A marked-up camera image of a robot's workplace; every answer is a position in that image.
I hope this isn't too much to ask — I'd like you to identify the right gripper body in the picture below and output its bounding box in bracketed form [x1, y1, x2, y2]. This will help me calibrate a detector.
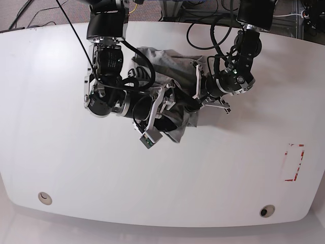
[132, 86, 177, 134]

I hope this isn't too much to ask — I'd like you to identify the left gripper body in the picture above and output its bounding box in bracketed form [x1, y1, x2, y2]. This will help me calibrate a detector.
[192, 61, 231, 114]

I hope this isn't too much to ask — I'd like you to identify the grey Hugging Face t-shirt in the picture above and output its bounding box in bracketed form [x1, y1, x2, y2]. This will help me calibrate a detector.
[122, 47, 206, 143]

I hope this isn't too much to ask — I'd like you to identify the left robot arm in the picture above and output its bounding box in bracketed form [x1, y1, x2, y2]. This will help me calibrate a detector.
[175, 1, 276, 113]

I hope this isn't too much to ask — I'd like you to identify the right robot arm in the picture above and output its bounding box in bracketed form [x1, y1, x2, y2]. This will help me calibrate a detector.
[84, 1, 182, 134]

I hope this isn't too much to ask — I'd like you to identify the red tape rectangle marking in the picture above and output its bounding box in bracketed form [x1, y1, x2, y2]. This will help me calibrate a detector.
[281, 143, 305, 182]

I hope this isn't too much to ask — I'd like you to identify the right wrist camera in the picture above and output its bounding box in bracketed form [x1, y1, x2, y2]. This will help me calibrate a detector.
[140, 127, 163, 149]

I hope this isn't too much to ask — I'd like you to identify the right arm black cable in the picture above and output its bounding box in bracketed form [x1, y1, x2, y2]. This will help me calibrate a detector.
[119, 40, 156, 94]

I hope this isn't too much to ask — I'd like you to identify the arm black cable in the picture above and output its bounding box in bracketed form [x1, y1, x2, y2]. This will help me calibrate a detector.
[119, 40, 156, 94]
[186, 15, 239, 64]

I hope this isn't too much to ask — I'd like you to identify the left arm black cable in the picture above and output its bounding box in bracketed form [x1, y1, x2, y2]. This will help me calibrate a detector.
[186, 15, 239, 64]

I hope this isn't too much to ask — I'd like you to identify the aluminium frame rail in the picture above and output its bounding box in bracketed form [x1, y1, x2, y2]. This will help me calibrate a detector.
[159, 1, 304, 40]

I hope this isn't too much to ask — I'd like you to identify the white cable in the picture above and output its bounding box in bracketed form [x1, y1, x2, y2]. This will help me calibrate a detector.
[273, 12, 303, 20]

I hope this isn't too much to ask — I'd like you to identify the right table cable grommet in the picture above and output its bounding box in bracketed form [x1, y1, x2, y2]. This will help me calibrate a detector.
[259, 205, 275, 218]

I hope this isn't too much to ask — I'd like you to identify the table cable grommet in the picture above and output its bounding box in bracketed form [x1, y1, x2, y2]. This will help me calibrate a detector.
[38, 192, 52, 205]
[259, 205, 275, 218]

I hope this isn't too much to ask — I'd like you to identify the left table cable grommet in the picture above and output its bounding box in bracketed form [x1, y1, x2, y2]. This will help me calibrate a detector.
[38, 192, 52, 205]

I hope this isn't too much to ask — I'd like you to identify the black cable on floor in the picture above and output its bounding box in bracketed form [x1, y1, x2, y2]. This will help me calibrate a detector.
[7, 0, 71, 30]

